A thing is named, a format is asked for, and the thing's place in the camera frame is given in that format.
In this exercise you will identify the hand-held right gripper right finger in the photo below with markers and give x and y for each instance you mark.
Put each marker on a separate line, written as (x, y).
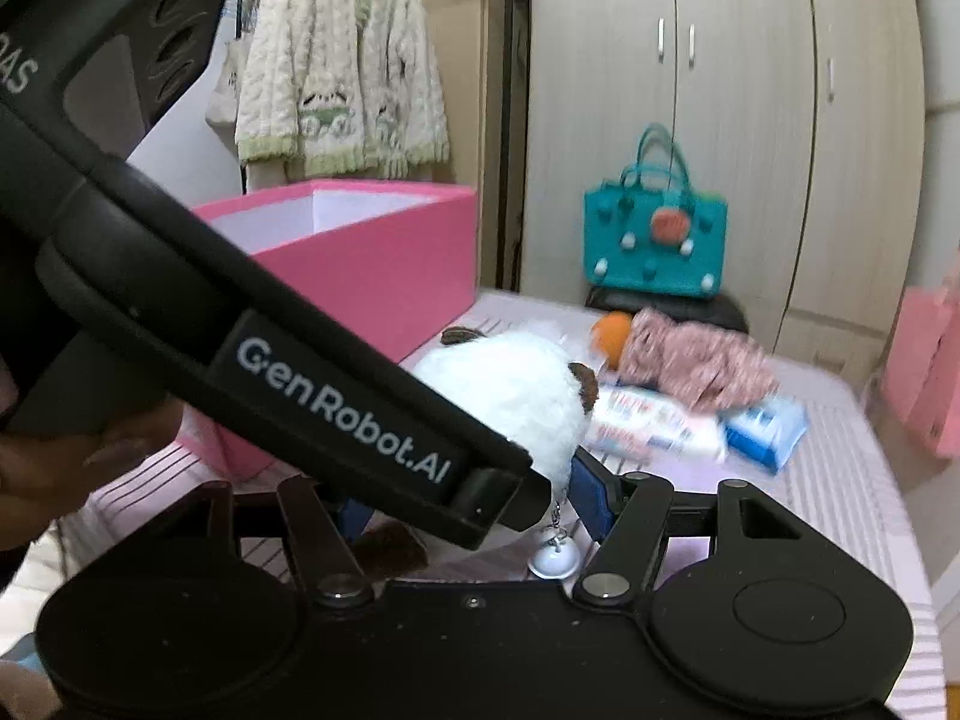
(592, 496)

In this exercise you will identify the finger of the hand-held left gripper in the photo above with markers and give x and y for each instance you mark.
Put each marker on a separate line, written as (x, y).
(499, 502)

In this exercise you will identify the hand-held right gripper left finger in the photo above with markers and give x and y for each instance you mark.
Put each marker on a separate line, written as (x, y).
(354, 523)

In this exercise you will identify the white plush toy brown ears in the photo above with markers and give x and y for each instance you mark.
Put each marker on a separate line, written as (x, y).
(502, 390)

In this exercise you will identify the red orange plush ball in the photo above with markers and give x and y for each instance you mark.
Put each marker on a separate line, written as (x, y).
(611, 337)

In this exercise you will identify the pink floral scrunchie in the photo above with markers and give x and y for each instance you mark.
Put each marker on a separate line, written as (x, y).
(690, 360)

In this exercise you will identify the pink cardboard box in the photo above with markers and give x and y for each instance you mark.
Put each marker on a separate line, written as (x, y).
(375, 277)

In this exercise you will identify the person's left hand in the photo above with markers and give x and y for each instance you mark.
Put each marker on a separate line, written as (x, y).
(45, 472)

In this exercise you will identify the white red tissue packet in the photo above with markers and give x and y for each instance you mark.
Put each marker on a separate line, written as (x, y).
(652, 427)

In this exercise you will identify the blue wet wipes packet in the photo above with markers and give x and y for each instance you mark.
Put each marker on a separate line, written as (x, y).
(765, 431)

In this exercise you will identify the white canvas tote bag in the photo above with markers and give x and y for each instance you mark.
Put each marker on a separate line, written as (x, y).
(225, 90)

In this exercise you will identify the black suitcase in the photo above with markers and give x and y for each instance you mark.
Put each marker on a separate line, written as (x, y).
(705, 311)

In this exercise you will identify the pink striped bed sheet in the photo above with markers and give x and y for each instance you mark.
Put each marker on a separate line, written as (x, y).
(825, 480)

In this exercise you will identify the teal handbag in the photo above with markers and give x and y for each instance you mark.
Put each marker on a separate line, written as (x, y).
(675, 270)

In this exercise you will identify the white fluffy cardigan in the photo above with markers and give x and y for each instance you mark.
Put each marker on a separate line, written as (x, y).
(337, 52)

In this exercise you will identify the pink paper bag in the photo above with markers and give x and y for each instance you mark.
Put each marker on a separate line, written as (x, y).
(922, 375)

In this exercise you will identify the black vertical strip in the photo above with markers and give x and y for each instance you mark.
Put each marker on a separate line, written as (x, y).
(516, 127)

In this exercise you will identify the beige wardrobe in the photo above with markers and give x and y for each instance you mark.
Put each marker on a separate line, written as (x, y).
(750, 127)

